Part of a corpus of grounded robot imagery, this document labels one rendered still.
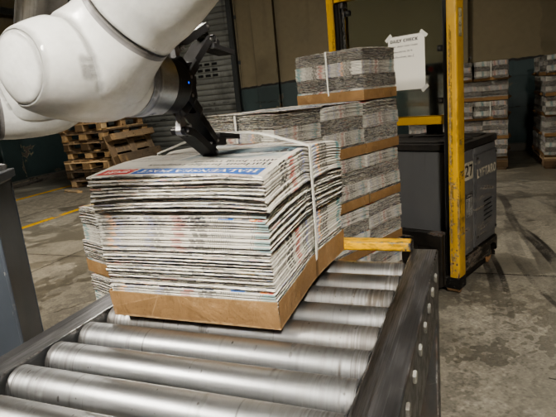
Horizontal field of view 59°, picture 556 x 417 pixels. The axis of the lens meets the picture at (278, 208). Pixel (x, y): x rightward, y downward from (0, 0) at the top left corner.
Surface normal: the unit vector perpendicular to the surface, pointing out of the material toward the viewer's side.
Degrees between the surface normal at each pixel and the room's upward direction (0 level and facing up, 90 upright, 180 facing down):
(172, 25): 138
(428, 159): 90
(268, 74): 90
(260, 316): 95
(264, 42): 90
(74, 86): 117
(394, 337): 0
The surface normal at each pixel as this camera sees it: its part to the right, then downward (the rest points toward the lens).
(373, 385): -0.09, -0.97
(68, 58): 0.67, 0.09
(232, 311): -0.34, 0.34
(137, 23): 0.07, 0.72
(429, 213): -0.67, 0.22
